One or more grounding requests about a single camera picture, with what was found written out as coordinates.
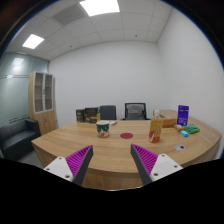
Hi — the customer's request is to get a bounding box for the tall black carton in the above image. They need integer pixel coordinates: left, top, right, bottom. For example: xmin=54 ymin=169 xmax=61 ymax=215
xmin=75 ymin=108 xmax=86 ymax=123

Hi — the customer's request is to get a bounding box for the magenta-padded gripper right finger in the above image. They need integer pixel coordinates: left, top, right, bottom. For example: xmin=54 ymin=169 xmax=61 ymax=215
xmin=129 ymin=143 xmax=184 ymax=186

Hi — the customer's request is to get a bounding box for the ceiling air vent grille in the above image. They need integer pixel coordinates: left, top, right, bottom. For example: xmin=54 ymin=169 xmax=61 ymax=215
xmin=51 ymin=3 xmax=87 ymax=26

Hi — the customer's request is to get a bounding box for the green folded cloth pack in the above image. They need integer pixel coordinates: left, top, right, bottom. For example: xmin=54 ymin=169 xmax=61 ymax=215
xmin=182 ymin=123 xmax=201 ymax=135

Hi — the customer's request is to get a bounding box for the black mesh-back office chair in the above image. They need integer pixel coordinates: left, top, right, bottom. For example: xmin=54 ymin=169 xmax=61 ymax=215
xmin=120 ymin=102 xmax=150 ymax=121

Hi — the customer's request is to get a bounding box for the yellow drink bottle white cap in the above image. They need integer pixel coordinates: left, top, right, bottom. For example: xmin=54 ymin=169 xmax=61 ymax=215
xmin=148 ymin=109 xmax=164 ymax=144

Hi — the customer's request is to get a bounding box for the flat black carton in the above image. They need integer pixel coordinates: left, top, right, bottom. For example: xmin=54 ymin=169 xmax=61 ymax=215
xmin=84 ymin=106 xmax=100 ymax=116

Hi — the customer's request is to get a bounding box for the flat round red coaster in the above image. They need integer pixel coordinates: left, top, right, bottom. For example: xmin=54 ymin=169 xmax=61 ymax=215
xmin=119 ymin=132 xmax=134 ymax=140

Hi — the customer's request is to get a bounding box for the orange-brown wooden box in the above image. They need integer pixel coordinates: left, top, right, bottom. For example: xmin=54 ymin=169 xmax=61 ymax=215
xmin=161 ymin=117 xmax=178 ymax=129

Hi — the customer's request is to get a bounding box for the green and red printed mug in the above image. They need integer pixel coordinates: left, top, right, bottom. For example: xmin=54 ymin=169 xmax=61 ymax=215
xmin=95 ymin=120 xmax=111 ymax=139

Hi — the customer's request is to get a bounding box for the dark grey padded chair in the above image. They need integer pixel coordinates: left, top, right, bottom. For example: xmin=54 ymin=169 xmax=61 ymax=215
xmin=98 ymin=104 xmax=118 ymax=121

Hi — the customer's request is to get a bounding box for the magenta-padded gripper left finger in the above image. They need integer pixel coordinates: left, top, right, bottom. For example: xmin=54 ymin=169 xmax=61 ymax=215
xmin=43 ymin=144 xmax=95 ymax=187

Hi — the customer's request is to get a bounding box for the wooden glass-door shelf cabinet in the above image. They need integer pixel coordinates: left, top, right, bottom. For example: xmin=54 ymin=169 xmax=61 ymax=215
xmin=27 ymin=70 xmax=58 ymax=136

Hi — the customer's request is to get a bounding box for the square ceiling light panel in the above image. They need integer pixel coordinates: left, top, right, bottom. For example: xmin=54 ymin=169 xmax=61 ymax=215
xmin=21 ymin=33 xmax=45 ymax=50
xmin=78 ymin=0 xmax=121 ymax=17

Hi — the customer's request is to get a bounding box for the purple upright box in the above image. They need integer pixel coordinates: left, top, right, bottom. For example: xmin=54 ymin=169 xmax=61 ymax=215
xmin=176 ymin=104 xmax=190 ymax=127

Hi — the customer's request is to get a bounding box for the black leather sofa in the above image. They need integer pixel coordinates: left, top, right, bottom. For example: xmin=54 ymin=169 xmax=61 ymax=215
xmin=0 ymin=118 xmax=42 ymax=162

